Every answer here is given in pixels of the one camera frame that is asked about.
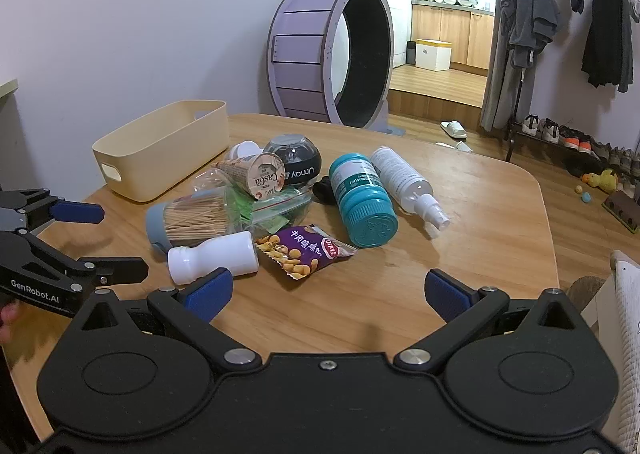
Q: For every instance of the black clothes rack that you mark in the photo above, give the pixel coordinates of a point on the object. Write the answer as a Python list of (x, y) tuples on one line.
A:
[(515, 133)]

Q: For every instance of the white slipper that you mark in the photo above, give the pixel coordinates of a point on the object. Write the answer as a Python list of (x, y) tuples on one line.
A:
[(454, 129), (462, 146)]

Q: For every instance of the grey cabinet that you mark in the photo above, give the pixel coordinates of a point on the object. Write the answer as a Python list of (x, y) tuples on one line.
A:
[(12, 133)]

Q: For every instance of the cream storage basket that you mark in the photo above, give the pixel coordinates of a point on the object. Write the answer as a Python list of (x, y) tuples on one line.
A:
[(165, 148)]

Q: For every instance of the white labelled bottle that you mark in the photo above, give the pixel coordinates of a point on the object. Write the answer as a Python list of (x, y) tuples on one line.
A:
[(400, 173)]

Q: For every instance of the white lid jar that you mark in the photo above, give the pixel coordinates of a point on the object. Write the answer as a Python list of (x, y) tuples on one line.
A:
[(245, 149)]

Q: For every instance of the white quilted cushion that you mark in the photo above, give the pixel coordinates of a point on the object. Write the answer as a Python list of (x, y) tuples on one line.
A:
[(627, 314)]

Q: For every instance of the wooden desk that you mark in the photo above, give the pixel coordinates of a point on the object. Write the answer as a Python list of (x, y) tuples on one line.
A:
[(475, 214)]

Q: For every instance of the black gyro ball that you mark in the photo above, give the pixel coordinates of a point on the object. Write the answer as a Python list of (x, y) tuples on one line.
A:
[(300, 168)]

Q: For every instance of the grey curtain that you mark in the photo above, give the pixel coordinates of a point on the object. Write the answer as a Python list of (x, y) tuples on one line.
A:
[(500, 83)]

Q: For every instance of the teal pill bottle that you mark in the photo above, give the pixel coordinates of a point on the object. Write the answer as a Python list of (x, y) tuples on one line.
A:
[(360, 194)]

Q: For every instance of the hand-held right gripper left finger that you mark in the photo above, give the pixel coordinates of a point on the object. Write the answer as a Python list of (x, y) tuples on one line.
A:
[(207, 295)]

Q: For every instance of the brown paper cup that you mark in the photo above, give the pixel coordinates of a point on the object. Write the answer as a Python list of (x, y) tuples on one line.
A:
[(250, 172)]

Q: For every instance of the plain white plastic bottle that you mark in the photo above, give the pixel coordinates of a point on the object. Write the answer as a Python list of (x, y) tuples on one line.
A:
[(225, 254)]

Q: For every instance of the grey hoodie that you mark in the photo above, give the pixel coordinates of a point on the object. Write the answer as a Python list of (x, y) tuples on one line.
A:
[(530, 18)]

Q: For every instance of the purple cat wheel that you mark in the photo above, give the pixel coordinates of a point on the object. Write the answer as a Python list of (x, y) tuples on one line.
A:
[(300, 48)]

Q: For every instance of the blue lid toothpick jar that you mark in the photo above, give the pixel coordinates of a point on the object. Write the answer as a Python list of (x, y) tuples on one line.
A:
[(190, 223)]

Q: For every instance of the round black clear-lid container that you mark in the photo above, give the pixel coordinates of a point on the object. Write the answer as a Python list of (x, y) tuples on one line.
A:
[(322, 189)]

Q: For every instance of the row of shoes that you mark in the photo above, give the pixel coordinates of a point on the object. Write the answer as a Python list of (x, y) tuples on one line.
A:
[(575, 138)]

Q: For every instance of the black trash bin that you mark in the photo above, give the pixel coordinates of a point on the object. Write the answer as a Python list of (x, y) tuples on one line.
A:
[(411, 53)]

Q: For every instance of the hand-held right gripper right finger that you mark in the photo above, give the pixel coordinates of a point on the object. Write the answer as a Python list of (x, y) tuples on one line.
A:
[(447, 295)]

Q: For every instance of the person's left hand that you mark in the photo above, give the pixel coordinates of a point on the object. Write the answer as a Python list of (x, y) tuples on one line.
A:
[(7, 321)]

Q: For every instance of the clear zip bag green contents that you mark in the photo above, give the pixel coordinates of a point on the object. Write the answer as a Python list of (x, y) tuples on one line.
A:
[(275, 209)]

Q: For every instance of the purple snack packet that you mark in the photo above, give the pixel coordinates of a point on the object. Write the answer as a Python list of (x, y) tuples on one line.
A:
[(300, 245)]

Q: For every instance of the wooden kitchen base cabinets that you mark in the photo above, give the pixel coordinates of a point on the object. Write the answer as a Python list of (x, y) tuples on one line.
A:
[(450, 26)]

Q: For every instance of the yellow duck toy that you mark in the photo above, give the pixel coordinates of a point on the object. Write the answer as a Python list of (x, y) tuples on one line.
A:
[(600, 181)]

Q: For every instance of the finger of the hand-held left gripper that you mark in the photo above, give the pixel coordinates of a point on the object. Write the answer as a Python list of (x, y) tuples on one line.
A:
[(77, 212), (120, 270)]

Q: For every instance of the black coat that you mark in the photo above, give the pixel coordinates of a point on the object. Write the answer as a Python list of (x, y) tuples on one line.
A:
[(605, 33)]

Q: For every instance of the white storage box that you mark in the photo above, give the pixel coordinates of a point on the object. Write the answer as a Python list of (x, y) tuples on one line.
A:
[(434, 56)]

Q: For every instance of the brown cat toy box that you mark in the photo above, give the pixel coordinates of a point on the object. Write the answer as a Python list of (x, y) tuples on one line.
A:
[(622, 209)]

